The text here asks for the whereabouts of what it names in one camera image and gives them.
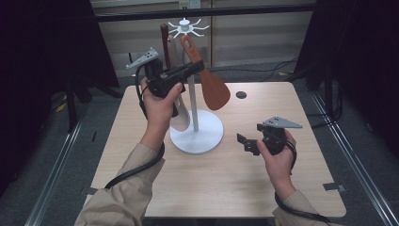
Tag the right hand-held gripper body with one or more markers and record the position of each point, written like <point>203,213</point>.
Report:
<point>276,138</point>

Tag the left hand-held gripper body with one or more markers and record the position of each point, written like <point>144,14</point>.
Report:
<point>160,80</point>

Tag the orange spatula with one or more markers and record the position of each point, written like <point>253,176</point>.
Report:
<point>215,89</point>

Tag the white utensil hook stand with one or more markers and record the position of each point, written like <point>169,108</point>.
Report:
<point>200,132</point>

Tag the person's right hand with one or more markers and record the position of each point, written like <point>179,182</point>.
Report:
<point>277,166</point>

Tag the person's left hand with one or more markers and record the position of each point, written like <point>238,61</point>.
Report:
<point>158,109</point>

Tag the black table grommet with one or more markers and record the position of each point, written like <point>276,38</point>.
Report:
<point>241,95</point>

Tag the black horizontal bar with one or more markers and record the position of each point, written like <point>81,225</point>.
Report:
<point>235,12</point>

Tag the grey tape piece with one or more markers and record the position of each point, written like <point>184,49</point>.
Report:
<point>335,187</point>
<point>89,190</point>

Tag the black curtain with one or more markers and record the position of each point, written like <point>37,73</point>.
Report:
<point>37,62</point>
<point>360,56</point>

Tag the white wall socket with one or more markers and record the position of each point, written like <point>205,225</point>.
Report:
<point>189,3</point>

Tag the metal floor rail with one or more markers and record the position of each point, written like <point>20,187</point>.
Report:
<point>354,163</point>
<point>53,179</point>

